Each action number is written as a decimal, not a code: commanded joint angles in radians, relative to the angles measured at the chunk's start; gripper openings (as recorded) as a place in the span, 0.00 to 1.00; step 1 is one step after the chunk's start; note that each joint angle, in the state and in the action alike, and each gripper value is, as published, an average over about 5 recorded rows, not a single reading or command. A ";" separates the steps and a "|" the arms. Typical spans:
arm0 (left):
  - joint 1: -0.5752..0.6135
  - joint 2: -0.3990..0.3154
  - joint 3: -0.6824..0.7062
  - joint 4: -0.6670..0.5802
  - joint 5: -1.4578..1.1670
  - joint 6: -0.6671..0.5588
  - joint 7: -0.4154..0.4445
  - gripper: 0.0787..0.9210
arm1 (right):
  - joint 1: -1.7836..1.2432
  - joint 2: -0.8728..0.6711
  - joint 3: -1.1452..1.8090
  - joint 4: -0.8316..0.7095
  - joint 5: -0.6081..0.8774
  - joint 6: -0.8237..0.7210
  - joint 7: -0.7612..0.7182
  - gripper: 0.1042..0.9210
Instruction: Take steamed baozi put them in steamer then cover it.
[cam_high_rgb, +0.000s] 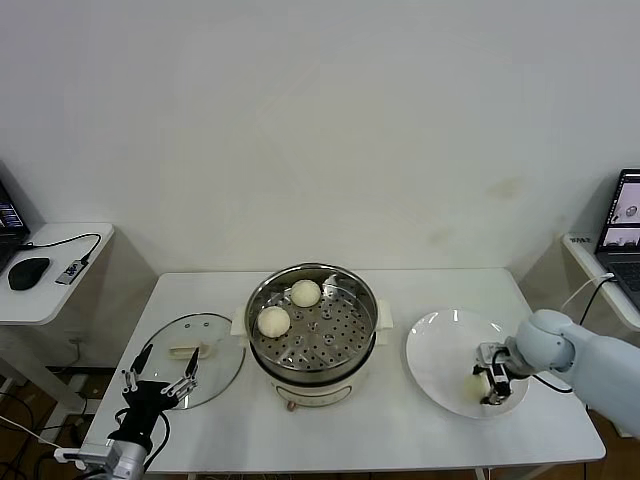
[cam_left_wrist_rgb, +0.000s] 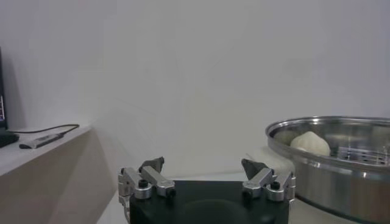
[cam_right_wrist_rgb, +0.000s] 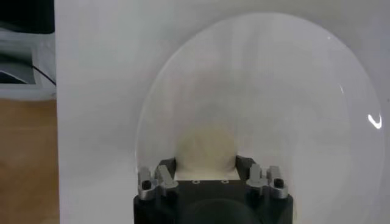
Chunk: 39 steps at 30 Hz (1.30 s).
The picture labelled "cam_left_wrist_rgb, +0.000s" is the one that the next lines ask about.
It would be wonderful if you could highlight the white side table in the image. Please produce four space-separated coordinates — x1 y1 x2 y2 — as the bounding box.
0 124 94 177

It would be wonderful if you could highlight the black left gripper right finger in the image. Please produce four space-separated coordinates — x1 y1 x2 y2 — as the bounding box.
241 158 296 203

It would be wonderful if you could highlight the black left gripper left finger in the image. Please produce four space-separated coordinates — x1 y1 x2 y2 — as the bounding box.
118 156 177 222

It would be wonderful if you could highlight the dark open laptop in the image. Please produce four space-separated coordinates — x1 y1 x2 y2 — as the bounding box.
0 45 21 149

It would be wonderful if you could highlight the black usb hub cable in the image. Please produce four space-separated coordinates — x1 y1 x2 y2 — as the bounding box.
5 123 80 136

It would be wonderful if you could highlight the white steamed baozi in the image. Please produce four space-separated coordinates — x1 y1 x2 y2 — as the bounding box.
289 130 332 157

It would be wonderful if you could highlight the grey usb hub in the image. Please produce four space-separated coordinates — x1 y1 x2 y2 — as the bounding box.
18 133 65 150

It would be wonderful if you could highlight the perforated steel steamer basket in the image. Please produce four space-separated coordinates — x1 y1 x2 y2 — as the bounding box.
264 115 390 224

